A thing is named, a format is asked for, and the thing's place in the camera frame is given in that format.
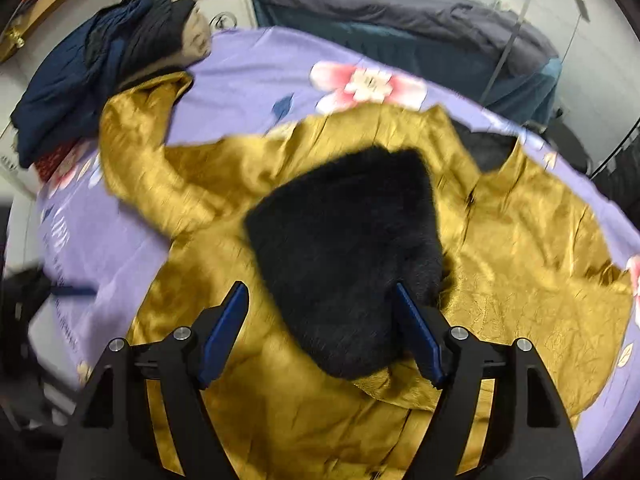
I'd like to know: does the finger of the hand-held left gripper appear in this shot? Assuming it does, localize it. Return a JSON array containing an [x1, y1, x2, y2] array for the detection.
[[47, 284, 97, 298]]

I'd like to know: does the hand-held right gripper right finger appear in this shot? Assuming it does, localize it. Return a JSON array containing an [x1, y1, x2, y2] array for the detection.
[[395, 282, 583, 480]]

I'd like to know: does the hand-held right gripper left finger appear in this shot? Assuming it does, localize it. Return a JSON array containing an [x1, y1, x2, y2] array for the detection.
[[57, 280, 250, 480]]

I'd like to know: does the gold jacket with black fur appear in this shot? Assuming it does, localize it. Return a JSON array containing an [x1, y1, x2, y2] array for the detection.
[[97, 71, 636, 480]]

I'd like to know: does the red patterned cloth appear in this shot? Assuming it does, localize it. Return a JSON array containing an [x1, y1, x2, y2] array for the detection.
[[35, 140, 91, 183]]

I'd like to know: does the navy padded jacket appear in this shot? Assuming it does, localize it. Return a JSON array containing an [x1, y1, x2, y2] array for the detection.
[[10, 0, 153, 171]]

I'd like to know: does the black round stool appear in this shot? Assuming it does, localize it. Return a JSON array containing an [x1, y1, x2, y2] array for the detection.
[[542, 120, 593, 176]]

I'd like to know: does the black pleated garment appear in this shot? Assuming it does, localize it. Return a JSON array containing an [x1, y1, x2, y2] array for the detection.
[[120, 0, 196, 86]]

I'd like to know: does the teal massage bed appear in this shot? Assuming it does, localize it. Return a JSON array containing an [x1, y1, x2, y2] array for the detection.
[[250, 0, 563, 126]]

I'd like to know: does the purple floral bed sheet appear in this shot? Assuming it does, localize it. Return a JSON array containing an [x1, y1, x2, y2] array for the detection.
[[35, 25, 640, 471]]

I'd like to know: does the wooden shelf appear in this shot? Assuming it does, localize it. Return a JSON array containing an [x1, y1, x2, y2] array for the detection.
[[0, 0, 116, 61]]

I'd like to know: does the metal pole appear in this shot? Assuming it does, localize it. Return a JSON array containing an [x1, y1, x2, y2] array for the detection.
[[482, 0, 543, 106]]

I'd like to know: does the grey blanket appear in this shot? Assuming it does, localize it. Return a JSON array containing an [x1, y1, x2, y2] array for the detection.
[[267, 0, 558, 78]]

